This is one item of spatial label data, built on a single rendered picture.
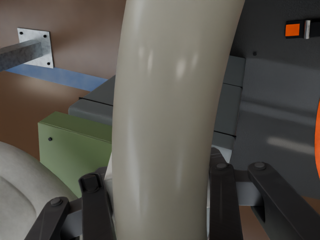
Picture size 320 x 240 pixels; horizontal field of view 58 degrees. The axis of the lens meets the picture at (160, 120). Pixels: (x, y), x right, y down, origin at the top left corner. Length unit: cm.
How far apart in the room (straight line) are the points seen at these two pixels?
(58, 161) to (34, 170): 17
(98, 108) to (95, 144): 11
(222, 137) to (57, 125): 37
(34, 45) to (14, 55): 15
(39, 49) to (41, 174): 123
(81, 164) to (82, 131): 8
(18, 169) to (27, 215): 8
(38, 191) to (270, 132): 117
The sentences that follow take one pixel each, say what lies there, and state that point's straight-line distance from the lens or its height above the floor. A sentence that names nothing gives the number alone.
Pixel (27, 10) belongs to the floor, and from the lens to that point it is 176.
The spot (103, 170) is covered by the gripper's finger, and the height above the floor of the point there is 120.
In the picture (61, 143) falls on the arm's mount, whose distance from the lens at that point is 69.
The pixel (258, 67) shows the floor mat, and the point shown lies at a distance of 137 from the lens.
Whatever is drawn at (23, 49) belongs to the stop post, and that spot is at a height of 15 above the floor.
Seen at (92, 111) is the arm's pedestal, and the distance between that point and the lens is 70.
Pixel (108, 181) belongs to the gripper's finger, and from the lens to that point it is 16.
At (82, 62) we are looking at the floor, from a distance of 163.
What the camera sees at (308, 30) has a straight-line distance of 132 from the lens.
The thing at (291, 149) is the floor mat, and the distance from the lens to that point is 154.
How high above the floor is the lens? 134
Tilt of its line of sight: 59 degrees down
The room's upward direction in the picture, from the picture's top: 146 degrees counter-clockwise
